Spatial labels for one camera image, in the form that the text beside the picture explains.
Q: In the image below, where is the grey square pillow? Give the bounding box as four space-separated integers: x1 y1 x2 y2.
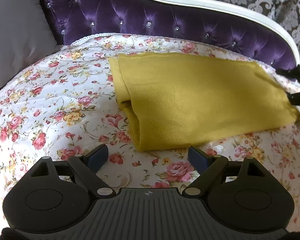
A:
0 0 59 89

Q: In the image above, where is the mustard yellow knit sweater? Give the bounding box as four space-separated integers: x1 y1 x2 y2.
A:
109 53 300 151

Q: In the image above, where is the purple tufted headboard white frame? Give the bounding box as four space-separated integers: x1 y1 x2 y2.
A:
40 0 300 69

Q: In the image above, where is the floral quilted bedspread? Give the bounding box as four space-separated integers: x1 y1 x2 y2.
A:
0 32 300 238

